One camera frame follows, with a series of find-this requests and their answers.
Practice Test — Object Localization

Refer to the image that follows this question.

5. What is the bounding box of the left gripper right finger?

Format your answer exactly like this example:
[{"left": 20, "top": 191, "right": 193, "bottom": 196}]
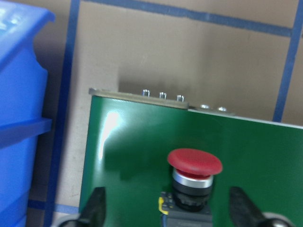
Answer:
[{"left": 229, "top": 186, "right": 282, "bottom": 227}]

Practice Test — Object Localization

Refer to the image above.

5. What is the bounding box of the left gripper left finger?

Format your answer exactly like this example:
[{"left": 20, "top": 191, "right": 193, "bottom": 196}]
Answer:
[{"left": 62, "top": 187, "right": 106, "bottom": 227}]

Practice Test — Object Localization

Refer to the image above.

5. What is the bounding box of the red push button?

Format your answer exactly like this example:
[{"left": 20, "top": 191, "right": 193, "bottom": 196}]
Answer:
[{"left": 158, "top": 148, "right": 223, "bottom": 227}]

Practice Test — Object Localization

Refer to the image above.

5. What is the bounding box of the blue bin with buttons start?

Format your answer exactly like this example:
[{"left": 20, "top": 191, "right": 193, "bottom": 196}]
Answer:
[{"left": 0, "top": 0, "right": 55, "bottom": 227}]

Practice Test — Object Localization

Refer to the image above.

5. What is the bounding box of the green conveyor belt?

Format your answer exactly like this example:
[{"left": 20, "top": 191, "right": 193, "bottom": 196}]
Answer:
[{"left": 80, "top": 88, "right": 303, "bottom": 227}]

